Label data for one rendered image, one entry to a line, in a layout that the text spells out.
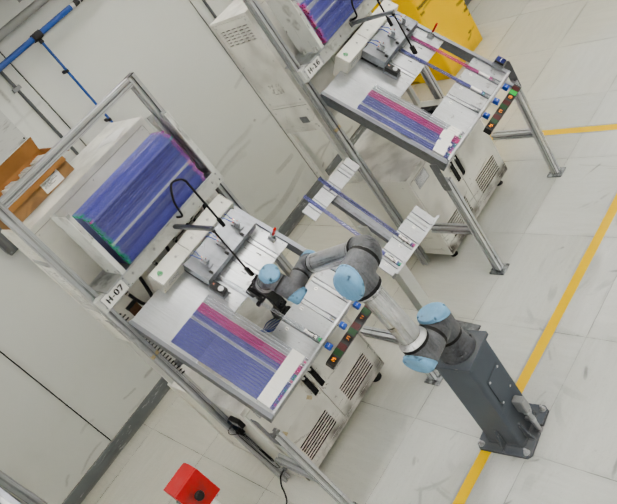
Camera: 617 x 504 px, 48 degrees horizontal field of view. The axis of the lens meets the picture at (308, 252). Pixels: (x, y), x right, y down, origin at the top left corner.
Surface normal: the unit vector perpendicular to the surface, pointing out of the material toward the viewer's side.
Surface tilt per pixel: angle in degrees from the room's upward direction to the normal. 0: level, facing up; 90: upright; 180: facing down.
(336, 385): 90
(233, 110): 90
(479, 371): 90
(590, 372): 0
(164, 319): 43
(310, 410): 90
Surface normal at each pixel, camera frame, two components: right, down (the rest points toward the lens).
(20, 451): 0.64, 0.06
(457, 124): 0.07, -0.44
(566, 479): -0.54, -0.68
